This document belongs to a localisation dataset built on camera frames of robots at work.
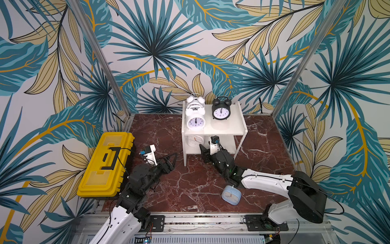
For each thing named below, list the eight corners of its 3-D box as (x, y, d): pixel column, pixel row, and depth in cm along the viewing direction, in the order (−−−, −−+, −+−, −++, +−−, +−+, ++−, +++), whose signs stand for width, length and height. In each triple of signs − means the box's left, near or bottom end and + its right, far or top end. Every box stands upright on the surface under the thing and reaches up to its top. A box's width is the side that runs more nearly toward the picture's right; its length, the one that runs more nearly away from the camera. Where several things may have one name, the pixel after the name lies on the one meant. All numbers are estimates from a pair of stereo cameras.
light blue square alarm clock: (219, 197, 84) (221, 192, 76) (223, 188, 87) (226, 182, 79) (236, 206, 81) (240, 202, 73) (239, 196, 84) (244, 191, 77)
